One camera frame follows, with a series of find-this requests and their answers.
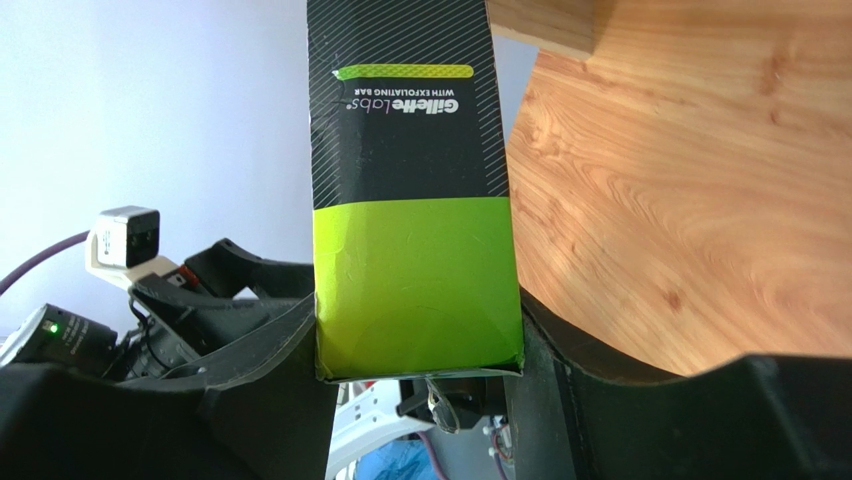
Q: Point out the wooden two-tier shelf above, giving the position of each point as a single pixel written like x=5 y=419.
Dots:
x=562 y=26

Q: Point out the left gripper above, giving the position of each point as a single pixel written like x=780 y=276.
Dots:
x=214 y=298

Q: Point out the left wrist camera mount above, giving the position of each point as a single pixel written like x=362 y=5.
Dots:
x=123 y=246

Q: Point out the blue cloth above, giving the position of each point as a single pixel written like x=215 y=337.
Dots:
x=397 y=460

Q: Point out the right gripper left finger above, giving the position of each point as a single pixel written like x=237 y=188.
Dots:
x=251 y=410

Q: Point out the green black razor pack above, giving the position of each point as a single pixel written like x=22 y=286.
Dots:
x=415 y=267

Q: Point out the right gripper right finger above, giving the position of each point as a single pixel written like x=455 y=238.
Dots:
x=584 y=410

